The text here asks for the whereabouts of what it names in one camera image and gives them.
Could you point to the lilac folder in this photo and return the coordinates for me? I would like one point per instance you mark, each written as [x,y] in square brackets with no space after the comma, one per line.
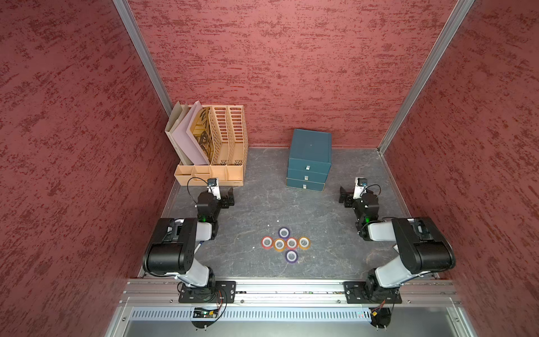
[186,140]

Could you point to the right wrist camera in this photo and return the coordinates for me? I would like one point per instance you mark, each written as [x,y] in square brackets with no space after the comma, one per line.
[360,186]

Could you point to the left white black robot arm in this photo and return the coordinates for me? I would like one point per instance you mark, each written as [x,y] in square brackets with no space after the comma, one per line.
[172,248]

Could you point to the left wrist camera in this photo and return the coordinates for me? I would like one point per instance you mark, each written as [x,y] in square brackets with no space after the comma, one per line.
[213,187]

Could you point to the purple tape roll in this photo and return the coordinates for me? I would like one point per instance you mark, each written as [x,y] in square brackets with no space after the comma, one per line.
[284,233]
[291,256]

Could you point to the red tape roll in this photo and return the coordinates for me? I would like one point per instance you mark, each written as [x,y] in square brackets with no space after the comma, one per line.
[291,243]
[267,242]

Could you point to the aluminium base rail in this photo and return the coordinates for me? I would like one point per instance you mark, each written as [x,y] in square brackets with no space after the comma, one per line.
[419,293]

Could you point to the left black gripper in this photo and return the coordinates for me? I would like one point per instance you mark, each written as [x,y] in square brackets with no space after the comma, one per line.
[224,199]

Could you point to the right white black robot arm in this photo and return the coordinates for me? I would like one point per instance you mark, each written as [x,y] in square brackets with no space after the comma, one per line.
[422,248]

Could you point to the beige plastic file organizer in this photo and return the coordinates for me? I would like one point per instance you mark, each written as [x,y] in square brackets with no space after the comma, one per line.
[230,150]

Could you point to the white perforated cable duct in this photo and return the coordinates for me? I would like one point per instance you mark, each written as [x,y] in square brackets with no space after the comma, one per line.
[252,314]

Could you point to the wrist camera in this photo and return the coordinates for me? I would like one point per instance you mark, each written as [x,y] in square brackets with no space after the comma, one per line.
[360,186]
[213,187]

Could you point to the yellow illustrated book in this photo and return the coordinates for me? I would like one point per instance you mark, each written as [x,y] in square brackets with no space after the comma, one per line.
[201,130]

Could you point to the beige cardboard folder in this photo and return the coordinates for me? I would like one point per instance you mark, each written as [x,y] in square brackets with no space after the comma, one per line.
[178,113]

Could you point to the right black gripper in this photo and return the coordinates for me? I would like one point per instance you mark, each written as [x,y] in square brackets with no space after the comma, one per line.
[348,202]

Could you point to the teal three-drawer cabinet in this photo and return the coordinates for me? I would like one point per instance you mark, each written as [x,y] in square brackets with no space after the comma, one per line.
[309,160]

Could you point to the orange tape roll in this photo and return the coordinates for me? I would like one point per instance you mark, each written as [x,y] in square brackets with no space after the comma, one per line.
[304,243]
[279,245]

